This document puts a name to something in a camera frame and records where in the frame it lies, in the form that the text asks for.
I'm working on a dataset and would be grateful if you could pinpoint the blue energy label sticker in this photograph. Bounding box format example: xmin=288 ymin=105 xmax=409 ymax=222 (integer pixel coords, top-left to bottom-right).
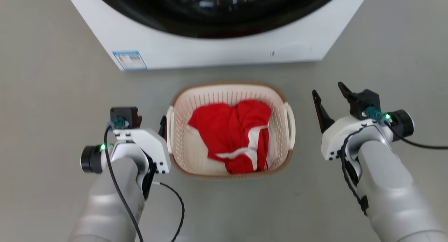
xmin=112 ymin=51 xmax=148 ymax=71

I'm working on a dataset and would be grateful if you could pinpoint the thin black looping cable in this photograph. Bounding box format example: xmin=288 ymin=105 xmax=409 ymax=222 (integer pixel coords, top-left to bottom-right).
xmin=152 ymin=181 xmax=186 ymax=242

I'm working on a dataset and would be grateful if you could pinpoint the thin black right camera cable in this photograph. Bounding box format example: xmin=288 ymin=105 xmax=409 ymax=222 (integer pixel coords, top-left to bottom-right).
xmin=383 ymin=114 xmax=448 ymax=150

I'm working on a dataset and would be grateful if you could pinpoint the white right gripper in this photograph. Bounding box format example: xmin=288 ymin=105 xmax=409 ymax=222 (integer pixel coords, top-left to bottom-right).
xmin=312 ymin=81 xmax=386 ymax=161

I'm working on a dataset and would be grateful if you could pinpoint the white washing machine body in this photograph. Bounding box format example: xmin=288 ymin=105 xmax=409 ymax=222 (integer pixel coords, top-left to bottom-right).
xmin=64 ymin=0 xmax=371 ymax=72

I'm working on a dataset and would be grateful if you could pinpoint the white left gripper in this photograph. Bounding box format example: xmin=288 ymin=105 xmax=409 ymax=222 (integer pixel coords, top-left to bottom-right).
xmin=112 ymin=116 xmax=172 ymax=175

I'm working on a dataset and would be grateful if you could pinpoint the red garment with white trim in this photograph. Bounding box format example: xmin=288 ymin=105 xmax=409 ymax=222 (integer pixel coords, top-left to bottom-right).
xmin=188 ymin=100 xmax=272 ymax=175

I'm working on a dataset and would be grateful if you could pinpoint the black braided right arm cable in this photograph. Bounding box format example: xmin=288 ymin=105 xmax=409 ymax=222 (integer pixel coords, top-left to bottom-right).
xmin=339 ymin=125 xmax=370 ymax=216

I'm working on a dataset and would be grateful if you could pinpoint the thin black left camera cable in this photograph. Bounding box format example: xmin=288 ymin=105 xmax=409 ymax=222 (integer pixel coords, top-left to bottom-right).
xmin=104 ymin=120 xmax=145 ymax=242

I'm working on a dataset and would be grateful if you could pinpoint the thin black camera cable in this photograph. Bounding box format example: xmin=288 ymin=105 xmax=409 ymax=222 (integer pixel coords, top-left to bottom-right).
xmin=383 ymin=114 xmax=448 ymax=150
xmin=104 ymin=120 xmax=145 ymax=242

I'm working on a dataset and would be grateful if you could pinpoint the black round washer door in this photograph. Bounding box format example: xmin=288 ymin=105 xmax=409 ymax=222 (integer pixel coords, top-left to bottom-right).
xmin=92 ymin=0 xmax=345 ymax=39

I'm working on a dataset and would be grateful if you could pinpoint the cream plastic laundry basket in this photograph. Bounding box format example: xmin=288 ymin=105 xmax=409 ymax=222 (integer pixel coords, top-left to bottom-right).
xmin=166 ymin=82 xmax=296 ymax=180

